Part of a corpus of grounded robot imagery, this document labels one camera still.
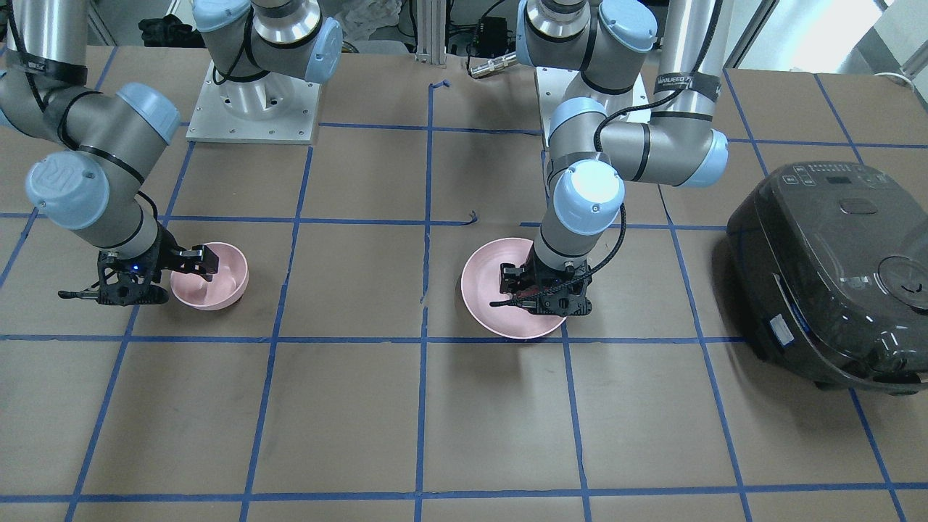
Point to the black power adapter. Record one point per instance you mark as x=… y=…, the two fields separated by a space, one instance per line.
x=490 y=38

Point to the pink bowl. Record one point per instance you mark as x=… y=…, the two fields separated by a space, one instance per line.
x=226 y=286

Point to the red apple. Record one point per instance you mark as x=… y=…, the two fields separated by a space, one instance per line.
x=526 y=293

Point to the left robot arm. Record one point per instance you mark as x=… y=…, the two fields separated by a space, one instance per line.
x=594 y=148

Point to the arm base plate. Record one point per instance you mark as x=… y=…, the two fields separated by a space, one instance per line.
x=554 y=86
x=276 y=109

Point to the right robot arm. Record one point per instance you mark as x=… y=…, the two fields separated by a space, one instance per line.
x=110 y=143

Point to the pink plate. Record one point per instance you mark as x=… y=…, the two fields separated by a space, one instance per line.
x=480 y=285

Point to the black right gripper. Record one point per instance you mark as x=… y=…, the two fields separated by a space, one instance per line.
x=164 y=259

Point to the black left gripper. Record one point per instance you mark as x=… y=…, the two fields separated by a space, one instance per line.
x=513 y=276

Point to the aluminium frame post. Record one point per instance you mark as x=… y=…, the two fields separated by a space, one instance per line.
x=430 y=32

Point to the silver cable connector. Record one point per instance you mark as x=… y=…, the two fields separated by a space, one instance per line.
x=491 y=66

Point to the dark grey rice cooker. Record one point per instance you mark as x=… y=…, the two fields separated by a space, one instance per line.
x=832 y=258

